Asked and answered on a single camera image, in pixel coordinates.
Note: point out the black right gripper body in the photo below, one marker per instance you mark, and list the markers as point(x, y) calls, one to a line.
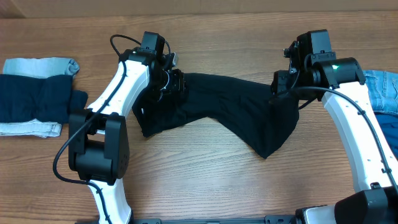
point(278, 83)

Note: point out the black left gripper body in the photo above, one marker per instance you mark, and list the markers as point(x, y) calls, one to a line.
point(175, 84)

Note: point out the black polo shirt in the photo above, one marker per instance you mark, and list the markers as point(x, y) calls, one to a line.
point(248, 109)

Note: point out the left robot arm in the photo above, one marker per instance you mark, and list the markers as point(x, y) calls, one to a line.
point(97, 145)

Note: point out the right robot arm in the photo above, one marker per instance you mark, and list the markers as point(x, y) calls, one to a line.
point(315, 73)

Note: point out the light blue denim jeans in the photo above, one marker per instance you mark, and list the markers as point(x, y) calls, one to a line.
point(382, 91)

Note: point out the dark blue garment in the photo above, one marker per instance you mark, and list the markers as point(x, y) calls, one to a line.
point(388, 124)

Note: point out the folded navy garment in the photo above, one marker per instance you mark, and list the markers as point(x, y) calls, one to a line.
point(45, 99)

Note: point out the folded light grey garment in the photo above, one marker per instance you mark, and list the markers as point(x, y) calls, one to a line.
point(37, 68)

